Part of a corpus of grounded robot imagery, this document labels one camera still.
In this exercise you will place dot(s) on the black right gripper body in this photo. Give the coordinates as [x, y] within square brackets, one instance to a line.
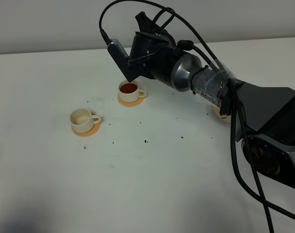
[153, 55]

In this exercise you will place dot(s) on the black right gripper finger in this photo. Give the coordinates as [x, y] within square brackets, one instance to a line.
[145, 24]

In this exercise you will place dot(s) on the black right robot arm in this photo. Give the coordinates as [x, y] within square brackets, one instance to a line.
[264, 117]

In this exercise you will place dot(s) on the white teacup far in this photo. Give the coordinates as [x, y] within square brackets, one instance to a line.
[130, 92]

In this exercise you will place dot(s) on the white teacup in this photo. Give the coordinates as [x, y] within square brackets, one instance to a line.
[130, 92]
[80, 112]

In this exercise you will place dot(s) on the orange coaster far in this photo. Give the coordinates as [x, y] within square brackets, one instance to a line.
[130, 104]

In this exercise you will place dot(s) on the orange coaster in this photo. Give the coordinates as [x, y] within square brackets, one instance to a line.
[85, 133]
[130, 104]

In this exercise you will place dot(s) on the orange coaster near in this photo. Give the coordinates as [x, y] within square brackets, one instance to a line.
[85, 133]

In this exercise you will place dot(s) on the white teacup near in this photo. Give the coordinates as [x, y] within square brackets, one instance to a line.
[80, 112]

